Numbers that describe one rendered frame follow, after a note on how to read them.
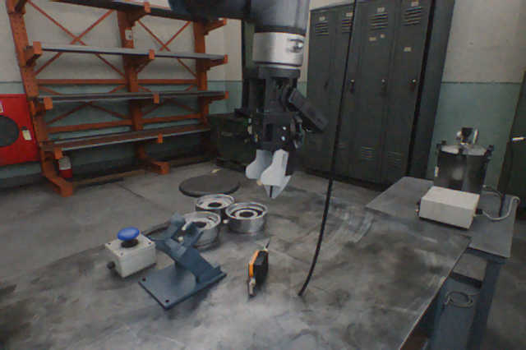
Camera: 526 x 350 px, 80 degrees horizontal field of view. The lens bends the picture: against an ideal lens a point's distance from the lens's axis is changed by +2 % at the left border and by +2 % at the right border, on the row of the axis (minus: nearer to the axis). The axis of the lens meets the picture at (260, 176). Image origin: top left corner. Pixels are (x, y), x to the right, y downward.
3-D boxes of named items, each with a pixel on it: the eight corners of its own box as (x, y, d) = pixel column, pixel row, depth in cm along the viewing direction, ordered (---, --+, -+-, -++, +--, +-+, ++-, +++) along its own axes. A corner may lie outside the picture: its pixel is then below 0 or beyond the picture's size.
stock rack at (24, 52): (208, 150, 527) (200, 11, 464) (236, 157, 481) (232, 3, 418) (40, 183, 362) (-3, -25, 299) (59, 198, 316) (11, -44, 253)
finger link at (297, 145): (271, 171, 53) (275, 120, 50) (279, 170, 54) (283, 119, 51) (291, 179, 49) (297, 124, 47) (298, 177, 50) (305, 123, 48)
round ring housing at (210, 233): (198, 223, 82) (197, 208, 80) (229, 232, 76) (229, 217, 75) (166, 239, 73) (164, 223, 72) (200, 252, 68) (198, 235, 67)
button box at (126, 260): (140, 250, 69) (138, 230, 67) (157, 263, 64) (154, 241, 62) (101, 265, 63) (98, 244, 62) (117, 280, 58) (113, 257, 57)
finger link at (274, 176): (251, 203, 51) (255, 148, 48) (276, 195, 55) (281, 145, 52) (263, 209, 49) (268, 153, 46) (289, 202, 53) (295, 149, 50)
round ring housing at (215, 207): (188, 219, 83) (186, 205, 82) (207, 204, 93) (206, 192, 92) (223, 225, 80) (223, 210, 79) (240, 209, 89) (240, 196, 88)
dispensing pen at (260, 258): (276, 231, 68) (257, 277, 52) (276, 248, 69) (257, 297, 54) (266, 230, 68) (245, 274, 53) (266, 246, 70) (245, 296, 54)
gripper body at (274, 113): (231, 145, 50) (234, 64, 46) (269, 140, 56) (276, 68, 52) (262, 155, 45) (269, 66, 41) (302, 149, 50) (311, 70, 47)
